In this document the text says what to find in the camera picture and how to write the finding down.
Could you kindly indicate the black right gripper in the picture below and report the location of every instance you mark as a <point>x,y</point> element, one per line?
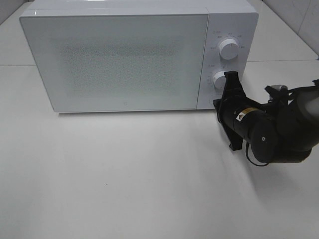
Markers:
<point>240,117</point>

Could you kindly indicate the white timer knob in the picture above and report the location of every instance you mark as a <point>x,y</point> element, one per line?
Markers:
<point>219,80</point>

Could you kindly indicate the white microwave door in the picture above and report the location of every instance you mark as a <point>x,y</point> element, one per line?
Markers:
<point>118,63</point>

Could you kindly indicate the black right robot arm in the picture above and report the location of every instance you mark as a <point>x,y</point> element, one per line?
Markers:
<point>283,130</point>

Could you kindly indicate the upper white power knob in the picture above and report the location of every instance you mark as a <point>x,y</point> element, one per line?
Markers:
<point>228,48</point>

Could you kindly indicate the white microwave oven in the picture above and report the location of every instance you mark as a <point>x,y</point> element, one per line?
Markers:
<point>226,18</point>

